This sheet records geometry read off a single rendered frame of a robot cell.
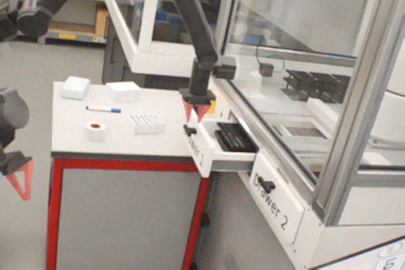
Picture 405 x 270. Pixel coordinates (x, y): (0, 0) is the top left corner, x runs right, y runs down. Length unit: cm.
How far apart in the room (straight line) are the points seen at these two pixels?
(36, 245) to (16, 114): 163
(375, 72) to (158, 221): 110
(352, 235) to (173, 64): 136
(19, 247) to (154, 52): 110
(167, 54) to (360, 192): 137
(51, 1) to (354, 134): 77
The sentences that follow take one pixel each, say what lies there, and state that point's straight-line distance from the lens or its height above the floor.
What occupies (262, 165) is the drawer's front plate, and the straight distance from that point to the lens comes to 141.
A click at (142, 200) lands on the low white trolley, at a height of 56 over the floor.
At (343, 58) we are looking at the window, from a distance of 115.
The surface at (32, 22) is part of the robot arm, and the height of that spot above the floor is 123.
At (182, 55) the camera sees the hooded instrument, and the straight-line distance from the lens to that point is 230.
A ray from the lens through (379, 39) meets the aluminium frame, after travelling 103.
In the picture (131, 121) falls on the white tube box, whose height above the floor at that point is 80.
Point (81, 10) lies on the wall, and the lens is 569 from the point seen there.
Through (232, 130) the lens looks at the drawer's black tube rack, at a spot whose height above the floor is 90.
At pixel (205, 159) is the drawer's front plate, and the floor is 88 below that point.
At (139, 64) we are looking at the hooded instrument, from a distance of 228.
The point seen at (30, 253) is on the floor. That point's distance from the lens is 239.
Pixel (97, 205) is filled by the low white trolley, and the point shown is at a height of 53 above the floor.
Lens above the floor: 155
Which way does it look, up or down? 23 degrees down
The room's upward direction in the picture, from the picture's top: 12 degrees clockwise
